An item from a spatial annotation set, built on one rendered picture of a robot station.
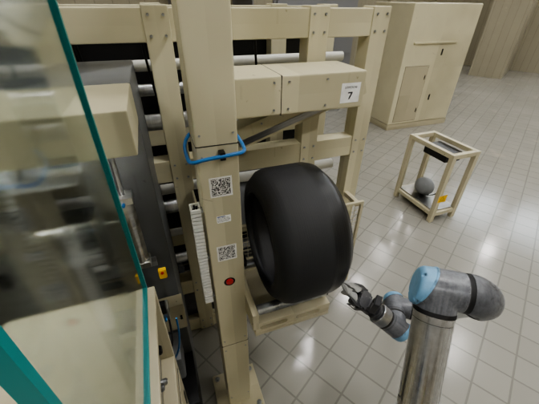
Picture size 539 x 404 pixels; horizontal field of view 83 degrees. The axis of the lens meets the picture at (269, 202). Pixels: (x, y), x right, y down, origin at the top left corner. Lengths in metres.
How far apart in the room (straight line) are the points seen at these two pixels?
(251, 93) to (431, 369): 1.05
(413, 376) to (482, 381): 1.57
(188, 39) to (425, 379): 1.11
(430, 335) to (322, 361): 1.38
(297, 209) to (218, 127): 0.38
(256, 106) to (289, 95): 0.14
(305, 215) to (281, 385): 1.41
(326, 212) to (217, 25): 0.66
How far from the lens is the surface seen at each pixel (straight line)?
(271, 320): 1.41
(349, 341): 2.44
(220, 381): 2.25
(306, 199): 1.08
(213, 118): 0.91
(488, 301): 1.05
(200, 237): 1.12
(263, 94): 1.21
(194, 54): 0.87
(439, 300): 1.00
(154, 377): 0.88
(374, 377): 2.36
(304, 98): 1.28
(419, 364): 1.07
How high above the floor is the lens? 2.02
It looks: 34 degrees down
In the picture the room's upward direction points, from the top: 1 degrees clockwise
